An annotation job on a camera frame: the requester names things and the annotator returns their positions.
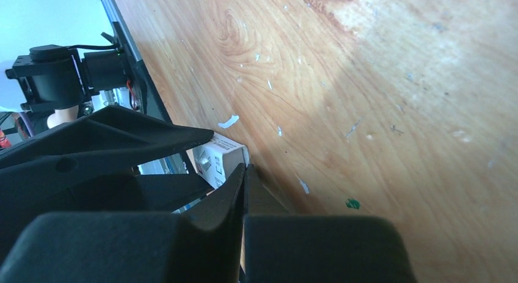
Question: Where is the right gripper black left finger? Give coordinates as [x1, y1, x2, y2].
[1, 106, 214, 257]

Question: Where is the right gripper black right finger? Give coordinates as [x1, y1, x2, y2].
[1, 165, 416, 282]

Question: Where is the small white staple box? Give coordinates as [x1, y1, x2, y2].
[192, 133, 250, 189]

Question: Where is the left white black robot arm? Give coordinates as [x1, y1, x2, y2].
[3, 45, 131, 112]

